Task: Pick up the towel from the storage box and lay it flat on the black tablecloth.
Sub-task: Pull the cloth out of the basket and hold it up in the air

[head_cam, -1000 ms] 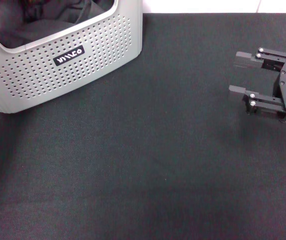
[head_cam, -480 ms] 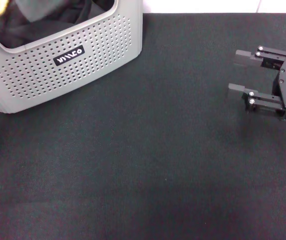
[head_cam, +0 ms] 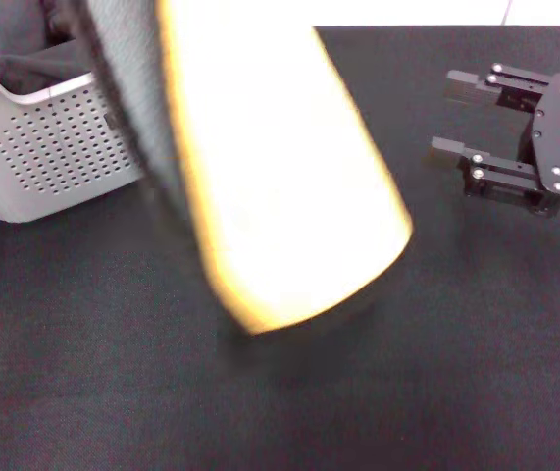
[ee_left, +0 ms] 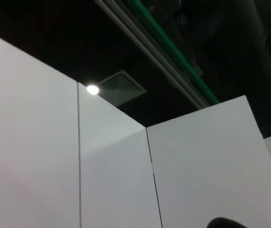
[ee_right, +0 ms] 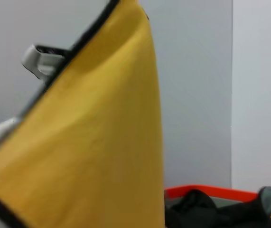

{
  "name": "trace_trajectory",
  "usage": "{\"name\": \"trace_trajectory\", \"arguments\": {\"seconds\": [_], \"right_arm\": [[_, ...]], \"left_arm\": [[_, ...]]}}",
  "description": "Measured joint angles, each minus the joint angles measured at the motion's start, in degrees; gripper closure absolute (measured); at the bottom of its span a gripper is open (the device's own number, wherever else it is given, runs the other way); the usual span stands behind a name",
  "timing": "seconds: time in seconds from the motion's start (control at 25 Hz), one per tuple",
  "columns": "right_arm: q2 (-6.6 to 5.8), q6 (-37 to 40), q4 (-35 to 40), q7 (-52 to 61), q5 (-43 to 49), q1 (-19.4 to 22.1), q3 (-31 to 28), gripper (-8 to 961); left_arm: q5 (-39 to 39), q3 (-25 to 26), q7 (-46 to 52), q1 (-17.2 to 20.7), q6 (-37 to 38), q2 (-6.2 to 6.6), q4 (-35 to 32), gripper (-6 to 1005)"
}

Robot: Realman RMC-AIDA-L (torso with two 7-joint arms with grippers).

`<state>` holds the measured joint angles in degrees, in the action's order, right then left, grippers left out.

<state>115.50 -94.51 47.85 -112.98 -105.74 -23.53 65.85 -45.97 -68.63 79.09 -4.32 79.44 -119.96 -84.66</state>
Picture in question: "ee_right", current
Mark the black cloth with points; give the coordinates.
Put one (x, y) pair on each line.
(197, 209)

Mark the yellow and grey towel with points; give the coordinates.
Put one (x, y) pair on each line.
(90, 118)

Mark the orange plastic crate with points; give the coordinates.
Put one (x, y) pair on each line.
(220, 191)

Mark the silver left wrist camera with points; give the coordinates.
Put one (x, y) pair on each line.
(33, 57)

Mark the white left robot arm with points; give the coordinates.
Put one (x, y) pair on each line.
(0, 133)

